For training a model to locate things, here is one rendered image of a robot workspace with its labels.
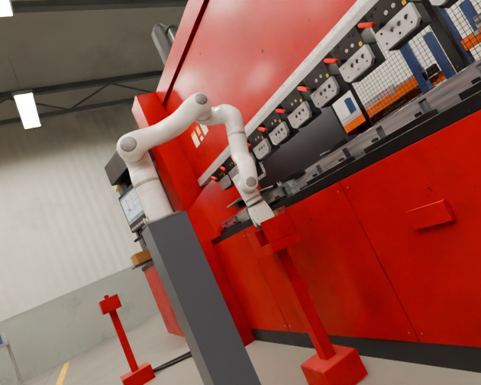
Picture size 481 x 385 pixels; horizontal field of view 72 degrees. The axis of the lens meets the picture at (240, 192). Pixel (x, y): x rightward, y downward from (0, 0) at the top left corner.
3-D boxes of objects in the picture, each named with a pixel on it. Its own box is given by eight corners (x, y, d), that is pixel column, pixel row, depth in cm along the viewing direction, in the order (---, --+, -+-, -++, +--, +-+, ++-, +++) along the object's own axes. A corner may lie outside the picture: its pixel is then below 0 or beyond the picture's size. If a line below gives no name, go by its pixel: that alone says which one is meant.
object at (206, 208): (231, 344, 284) (131, 110, 313) (303, 298, 327) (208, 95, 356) (244, 347, 262) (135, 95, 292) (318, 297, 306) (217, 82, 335)
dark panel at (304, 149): (271, 210, 308) (251, 168, 313) (272, 209, 309) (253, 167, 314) (359, 163, 211) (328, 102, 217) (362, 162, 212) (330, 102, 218)
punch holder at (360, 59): (347, 85, 139) (328, 51, 141) (359, 82, 143) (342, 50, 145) (374, 61, 126) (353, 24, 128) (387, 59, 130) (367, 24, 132)
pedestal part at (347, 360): (302, 396, 156) (292, 370, 157) (340, 366, 167) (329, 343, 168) (327, 408, 138) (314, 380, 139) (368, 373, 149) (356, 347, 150)
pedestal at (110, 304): (124, 389, 296) (92, 302, 307) (151, 373, 309) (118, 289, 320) (127, 394, 279) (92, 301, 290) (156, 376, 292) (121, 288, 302)
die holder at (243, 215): (224, 234, 281) (220, 223, 282) (230, 231, 284) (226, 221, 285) (251, 219, 238) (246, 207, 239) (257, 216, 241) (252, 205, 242)
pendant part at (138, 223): (131, 234, 306) (117, 198, 311) (143, 229, 314) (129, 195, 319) (152, 218, 274) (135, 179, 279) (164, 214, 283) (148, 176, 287)
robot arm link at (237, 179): (262, 192, 155) (257, 195, 164) (248, 167, 157) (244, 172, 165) (246, 200, 153) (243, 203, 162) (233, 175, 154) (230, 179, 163)
